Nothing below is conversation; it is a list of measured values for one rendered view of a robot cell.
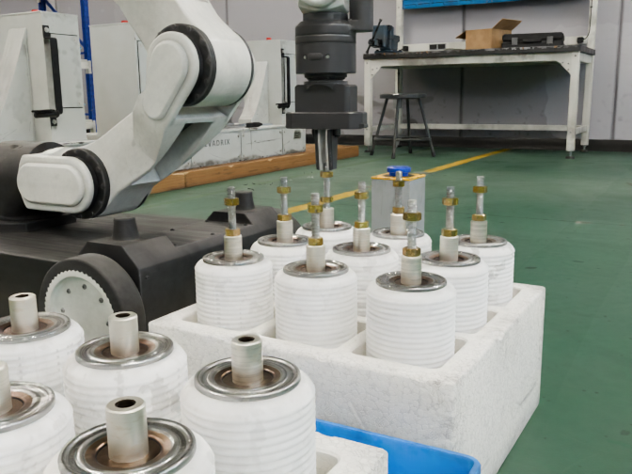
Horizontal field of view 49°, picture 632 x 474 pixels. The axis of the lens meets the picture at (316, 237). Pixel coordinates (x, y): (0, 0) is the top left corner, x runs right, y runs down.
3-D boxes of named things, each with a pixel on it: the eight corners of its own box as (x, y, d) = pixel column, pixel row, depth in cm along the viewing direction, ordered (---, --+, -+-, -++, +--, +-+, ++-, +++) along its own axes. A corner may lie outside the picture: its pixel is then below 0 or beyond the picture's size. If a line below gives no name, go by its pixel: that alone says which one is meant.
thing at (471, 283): (399, 385, 92) (401, 252, 89) (469, 381, 93) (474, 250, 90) (417, 418, 83) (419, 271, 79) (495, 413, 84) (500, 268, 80)
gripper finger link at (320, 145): (327, 168, 106) (326, 127, 105) (320, 170, 103) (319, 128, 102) (317, 167, 106) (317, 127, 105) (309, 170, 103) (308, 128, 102)
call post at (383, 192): (369, 355, 122) (370, 179, 116) (386, 342, 128) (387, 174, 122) (406, 362, 119) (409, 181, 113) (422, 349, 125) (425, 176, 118)
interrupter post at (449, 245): (435, 260, 86) (436, 233, 85) (455, 260, 86) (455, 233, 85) (441, 264, 83) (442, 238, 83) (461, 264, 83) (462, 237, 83)
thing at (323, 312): (262, 424, 82) (259, 276, 78) (300, 393, 90) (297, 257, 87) (338, 441, 78) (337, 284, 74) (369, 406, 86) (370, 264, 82)
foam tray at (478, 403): (154, 456, 88) (147, 322, 85) (310, 357, 121) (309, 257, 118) (449, 554, 69) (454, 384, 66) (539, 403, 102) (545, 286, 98)
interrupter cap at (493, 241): (499, 238, 98) (499, 233, 98) (513, 249, 91) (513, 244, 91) (445, 238, 98) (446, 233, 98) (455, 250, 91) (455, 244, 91)
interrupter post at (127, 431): (98, 462, 39) (93, 407, 38) (128, 443, 41) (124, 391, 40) (129, 472, 38) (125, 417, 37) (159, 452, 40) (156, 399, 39)
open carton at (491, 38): (474, 54, 559) (475, 24, 555) (521, 51, 532) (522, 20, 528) (454, 52, 537) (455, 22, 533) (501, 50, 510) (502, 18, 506)
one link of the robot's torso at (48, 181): (18, 213, 144) (11, 150, 142) (91, 200, 161) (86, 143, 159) (88, 221, 134) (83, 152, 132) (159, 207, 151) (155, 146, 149)
